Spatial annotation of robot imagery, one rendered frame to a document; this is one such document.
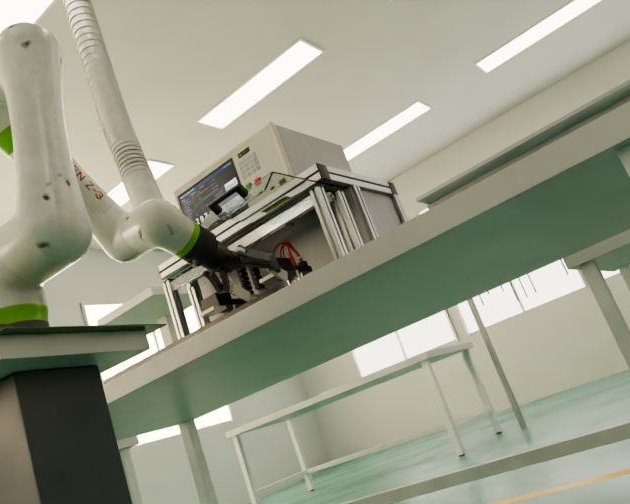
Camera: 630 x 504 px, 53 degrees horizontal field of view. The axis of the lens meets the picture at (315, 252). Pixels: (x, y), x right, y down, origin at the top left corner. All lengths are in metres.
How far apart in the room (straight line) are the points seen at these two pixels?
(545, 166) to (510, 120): 7.21
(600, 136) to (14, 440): 1.03
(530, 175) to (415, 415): 7.75
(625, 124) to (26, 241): 0.98
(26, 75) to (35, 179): 0.23
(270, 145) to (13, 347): 1.03
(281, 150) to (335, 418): 7.74
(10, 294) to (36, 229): 0.15
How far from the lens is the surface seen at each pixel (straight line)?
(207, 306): 1.87
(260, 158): 1.88
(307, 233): 1.89
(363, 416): 9.12
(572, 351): 7.93
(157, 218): 1.44
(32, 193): 1.21
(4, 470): 1.19
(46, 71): 1.37
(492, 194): 1.10
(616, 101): 5.07
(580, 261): 2.44
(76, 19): 4.12
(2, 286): 1.27
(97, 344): 1.19
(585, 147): 1.07
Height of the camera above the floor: 0.45
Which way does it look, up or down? 15 degrees up
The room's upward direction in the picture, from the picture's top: 20 degrees counter-clockwise
